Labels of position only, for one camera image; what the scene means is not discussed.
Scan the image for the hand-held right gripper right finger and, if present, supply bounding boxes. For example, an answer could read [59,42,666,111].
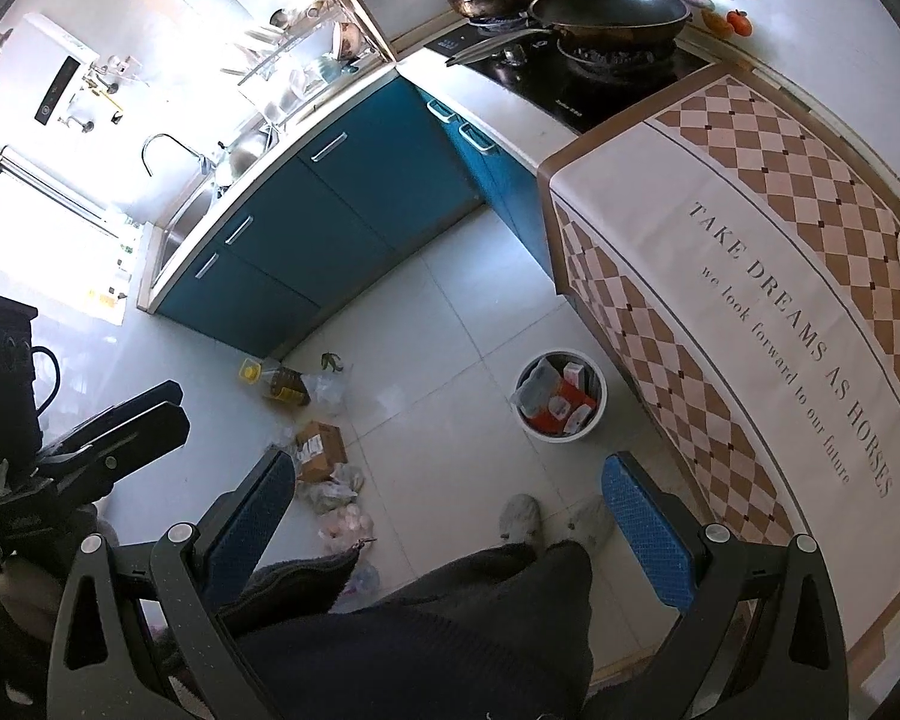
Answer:
[601,452,850,720]

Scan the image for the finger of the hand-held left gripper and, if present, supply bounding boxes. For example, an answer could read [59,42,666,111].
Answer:
[39,401,192,502]
[66,380,185,432]

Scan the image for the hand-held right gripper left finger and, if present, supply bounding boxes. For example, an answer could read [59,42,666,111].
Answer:
[45,448,298,720]

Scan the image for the white trash bin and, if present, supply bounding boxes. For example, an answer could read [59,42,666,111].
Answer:
[514,350,608,443]

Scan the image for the white slipper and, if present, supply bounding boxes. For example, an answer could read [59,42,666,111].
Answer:
[566,495,617,553]
[499,493,545,545]

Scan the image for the plastic bag of garlic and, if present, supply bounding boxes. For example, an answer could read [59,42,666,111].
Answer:
[296,465,365,515]

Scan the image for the small cardboard box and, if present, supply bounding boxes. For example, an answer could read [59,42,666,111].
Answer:
[294,420,347,483]

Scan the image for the grey knit jacket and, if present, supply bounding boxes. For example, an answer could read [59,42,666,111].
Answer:
[214,544,365,640]

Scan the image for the pink plastic bag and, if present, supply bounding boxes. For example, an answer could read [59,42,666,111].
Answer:
[319,502,377,553]

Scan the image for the cooking oil bottle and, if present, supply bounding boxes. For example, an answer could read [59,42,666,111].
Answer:
[240,358,308,408]

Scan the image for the clear plastic bag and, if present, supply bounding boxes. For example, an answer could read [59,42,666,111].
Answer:
[300,364,355,418]

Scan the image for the orange white carton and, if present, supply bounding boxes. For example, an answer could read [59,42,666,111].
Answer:
[536,377,598,434]

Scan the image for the kitchen window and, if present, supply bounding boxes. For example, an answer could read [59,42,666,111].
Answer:
[0,133,151,325]

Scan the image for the small white carton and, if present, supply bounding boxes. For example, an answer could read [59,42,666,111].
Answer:
[562,360,601,395]

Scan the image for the dark pants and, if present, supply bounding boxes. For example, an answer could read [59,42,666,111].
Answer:
[232,540,596,720]

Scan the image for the steel kitchen sink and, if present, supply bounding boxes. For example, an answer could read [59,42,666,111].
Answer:
[157,124,287,272]

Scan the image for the blue kitchen cabinet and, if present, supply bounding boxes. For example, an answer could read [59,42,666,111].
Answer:
[154,75,490,361]
[416,86,565,280]

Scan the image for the curved steel faucet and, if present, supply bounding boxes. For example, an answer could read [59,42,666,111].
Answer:
[141,133,215,179]

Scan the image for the checkered printed tablecloth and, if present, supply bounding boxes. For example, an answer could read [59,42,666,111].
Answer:
[536,64,900,691]

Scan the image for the white water heater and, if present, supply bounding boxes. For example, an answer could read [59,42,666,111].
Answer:
[28,13,95,128]

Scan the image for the metal dish rack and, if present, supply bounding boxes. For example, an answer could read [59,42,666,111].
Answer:
[221,0,382,115]

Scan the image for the black gas stove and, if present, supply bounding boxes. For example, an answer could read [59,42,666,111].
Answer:
[424,19,712,133]

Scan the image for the black wok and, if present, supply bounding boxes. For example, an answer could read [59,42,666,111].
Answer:
[444,0,695,70]

